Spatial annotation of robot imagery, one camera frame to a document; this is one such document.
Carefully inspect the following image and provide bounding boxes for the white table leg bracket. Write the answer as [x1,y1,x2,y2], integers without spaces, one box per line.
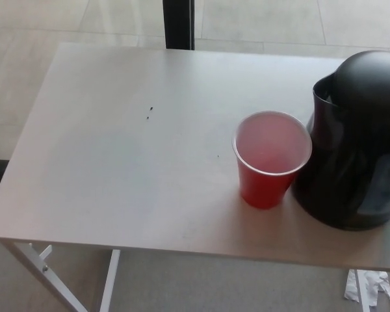
[27,242,53,261]

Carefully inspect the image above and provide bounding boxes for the white straight table leg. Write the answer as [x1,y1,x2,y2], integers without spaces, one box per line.
[355,268,371,312]
[98,248,122,312]

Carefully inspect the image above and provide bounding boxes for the black electric kettle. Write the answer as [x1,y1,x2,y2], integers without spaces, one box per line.
[291,49,390,232]

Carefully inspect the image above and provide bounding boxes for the crumpled white paper scrap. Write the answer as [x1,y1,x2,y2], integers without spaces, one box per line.
[363,270,390,308]

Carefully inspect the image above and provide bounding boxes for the black vertical window post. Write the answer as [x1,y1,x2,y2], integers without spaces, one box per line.
[162,0,196,51]

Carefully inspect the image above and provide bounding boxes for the white slanted table leg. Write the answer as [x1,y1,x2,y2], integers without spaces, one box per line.
[0,240,85,312]

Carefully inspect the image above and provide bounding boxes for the red plastic cup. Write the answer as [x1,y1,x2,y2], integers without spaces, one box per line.
[231,110,313,210]

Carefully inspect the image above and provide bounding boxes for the white paper strip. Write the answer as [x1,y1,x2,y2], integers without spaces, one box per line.
[343,269,359,302]

